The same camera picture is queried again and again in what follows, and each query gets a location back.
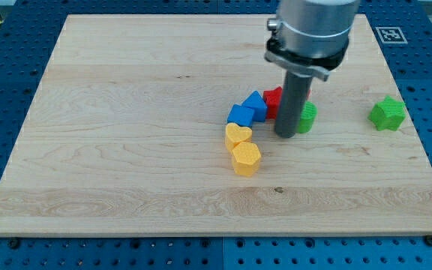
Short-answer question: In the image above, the green cylinder block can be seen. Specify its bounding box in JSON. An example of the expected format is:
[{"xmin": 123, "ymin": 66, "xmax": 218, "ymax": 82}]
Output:
[{"xmin": 297, "ymin": 101, "xmax": 318, "ymax": 134}]

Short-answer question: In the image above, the black screw bottom right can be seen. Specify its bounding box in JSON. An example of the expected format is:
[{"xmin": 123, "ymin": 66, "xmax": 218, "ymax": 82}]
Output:
[{"xmin": 424, "ymin": 235, "xmax": 432, "ymax": 247}]

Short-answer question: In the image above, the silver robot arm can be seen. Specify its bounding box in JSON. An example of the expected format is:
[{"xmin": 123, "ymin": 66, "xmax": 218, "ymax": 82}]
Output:
[{"xmin": 264, "ymin": 0, "xmax": 359, "ymax": 81}]

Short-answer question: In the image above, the wooden board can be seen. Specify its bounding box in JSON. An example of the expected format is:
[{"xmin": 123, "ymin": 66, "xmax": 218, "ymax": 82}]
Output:
[{"xmin": 0, "ymin": 14, "xmax": 432, "ymax": 238}]

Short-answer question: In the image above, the yellow heart block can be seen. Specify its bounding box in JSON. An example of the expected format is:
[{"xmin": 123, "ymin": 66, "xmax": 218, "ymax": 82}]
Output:
[{"xmin": 224, "ymin": 122, "xmax": 253, "ymax": 152}]

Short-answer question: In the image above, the green star block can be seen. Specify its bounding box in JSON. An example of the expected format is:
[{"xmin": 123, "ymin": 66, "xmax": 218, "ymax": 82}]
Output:
[{"xmin": 367, "ymin": 95, "xmax": 406, "ymax": 131}]

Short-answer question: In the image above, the blue triangle block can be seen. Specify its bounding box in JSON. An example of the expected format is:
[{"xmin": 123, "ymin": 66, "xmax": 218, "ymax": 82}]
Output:
[{"xmin": 242, "ymin": 91, "xmax": 268, "ymax": 122}]

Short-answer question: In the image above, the blue cube block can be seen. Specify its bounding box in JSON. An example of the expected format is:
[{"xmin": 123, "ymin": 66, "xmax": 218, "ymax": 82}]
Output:
[{"xmin": 226, "ymin": 104, "xmax": 255, "ymax": 128}]

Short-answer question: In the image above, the red star block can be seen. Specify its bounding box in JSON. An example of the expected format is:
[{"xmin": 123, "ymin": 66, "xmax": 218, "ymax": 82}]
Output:
[{"xmin": 262, "ymin": 86, "xmax": 283, "ymax": 119}]

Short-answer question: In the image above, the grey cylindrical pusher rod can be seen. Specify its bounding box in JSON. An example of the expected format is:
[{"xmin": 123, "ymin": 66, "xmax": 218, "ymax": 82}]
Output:
[{"xmin": 274, "ymin": 71, "xmax": 313, "ymax": 139}]

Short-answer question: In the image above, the yellow hexagon block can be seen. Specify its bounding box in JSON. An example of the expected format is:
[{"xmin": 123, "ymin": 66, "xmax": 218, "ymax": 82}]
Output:
[{"xmin": 231, "ymin": 142, "xmax": 262, "ymax": 177}]

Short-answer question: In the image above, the black screw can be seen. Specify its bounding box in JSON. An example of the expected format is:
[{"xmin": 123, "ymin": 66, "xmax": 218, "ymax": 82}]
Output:
[
  {"xmin": 7, "ymin": 238, "xmax": 20, "ymax": 250},
  {"xmin": 424, "ymin": 235, "xmax": 432, "ymax": 247}
]

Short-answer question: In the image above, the black screw bottom left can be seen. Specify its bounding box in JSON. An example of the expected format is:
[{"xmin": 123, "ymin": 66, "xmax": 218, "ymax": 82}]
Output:
[{"xmin": 7, "ymin": 238, "xmax": 20, "ymax": 250}]

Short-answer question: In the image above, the white fiducial marker tag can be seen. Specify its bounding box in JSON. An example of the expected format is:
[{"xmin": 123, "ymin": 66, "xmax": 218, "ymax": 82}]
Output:
[{"xmin": 376, "ymin": 26, "xmax": 407, "ymax": 44}]

